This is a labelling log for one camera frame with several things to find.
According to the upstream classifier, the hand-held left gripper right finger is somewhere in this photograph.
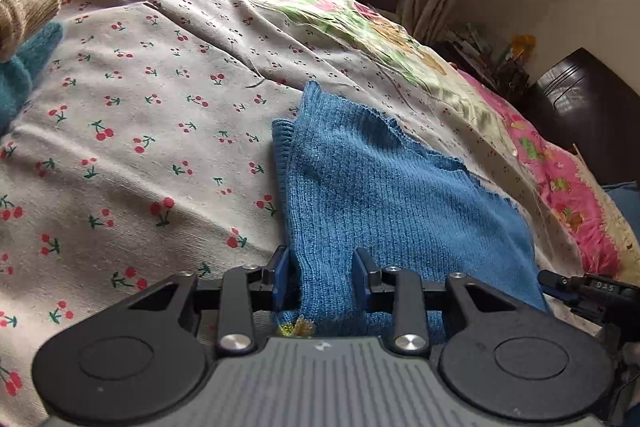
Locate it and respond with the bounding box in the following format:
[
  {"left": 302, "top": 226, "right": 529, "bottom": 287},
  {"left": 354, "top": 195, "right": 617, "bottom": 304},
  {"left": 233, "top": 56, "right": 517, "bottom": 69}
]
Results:
[{"left": 351, "top": 248, "right": 521, "bottom": 355}]

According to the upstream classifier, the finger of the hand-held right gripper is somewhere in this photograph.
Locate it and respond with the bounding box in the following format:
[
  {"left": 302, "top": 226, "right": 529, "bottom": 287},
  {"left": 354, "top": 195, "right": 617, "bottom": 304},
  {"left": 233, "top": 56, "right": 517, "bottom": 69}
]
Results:
[{"left": 537, "top": 270, "right": 582, "bottom": 304}]

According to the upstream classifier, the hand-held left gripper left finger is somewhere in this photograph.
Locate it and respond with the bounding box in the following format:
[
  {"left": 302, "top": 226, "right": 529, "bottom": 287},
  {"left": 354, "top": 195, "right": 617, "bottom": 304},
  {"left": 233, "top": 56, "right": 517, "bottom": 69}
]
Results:
[{"left": 127, "top": 246, "right": 292, "bottom": 355}]

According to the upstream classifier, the blue striped knit sweater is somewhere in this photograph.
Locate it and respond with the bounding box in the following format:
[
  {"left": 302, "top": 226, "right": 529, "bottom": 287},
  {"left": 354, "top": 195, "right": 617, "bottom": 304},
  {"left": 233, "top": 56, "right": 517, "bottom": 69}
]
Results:
[{"left": 271, "top": 80, "right": 551, "bottom": 339}]

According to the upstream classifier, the blue pillow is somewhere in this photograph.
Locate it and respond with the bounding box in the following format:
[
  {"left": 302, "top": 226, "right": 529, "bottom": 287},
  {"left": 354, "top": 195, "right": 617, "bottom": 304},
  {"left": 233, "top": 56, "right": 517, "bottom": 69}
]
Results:
[{"left": 602, "top": 182, "right": 640, "bottom": 238}]

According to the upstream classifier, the pink floral quilt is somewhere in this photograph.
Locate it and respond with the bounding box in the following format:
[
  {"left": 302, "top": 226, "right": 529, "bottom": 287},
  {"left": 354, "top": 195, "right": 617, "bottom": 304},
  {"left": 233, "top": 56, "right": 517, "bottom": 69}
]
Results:
[{"left": 0, "top": 0, "right": 640, "bottom": 280}]

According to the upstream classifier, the dark wooden headboard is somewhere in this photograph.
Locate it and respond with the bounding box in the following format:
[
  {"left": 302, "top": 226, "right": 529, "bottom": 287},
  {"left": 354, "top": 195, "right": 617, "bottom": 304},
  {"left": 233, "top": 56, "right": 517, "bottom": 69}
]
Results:
[{"left": 527, "top": 48, "right": 640, "bottom": 188}]

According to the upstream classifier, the cherry print bedsheet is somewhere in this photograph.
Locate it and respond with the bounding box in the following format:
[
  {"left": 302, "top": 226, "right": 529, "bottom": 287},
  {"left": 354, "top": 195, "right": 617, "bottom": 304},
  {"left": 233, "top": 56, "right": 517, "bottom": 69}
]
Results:
[{"left": 0, "top": 0, "right": 583, "bottom": 427}]

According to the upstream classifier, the pile of books and papers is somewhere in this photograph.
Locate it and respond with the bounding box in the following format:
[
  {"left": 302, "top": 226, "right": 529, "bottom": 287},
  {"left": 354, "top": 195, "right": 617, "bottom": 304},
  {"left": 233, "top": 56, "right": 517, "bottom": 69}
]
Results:
[{"left": 440, "top": 24, "right": 531, "bottom": 102}]

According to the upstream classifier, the yellow toy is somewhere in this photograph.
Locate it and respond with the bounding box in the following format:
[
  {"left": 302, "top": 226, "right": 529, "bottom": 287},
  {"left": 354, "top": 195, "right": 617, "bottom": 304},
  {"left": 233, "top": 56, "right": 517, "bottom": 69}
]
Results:
[{"left": 510, "top": 35, "right": 537, "bottom": 58}]

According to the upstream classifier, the teal fleece cloth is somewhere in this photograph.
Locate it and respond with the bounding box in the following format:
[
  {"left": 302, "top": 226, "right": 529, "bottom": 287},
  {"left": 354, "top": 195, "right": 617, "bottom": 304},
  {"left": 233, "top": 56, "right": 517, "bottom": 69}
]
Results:
[{"left": 0, "top": 21, "right": 65, "bottom": 132}]

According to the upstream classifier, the beige plaid cloth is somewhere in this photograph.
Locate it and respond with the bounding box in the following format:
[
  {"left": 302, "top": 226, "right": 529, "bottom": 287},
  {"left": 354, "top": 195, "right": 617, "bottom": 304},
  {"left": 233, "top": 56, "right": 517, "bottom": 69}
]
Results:
[{"left": 0, "top": 0, "right": 61, "bottom": 60}]

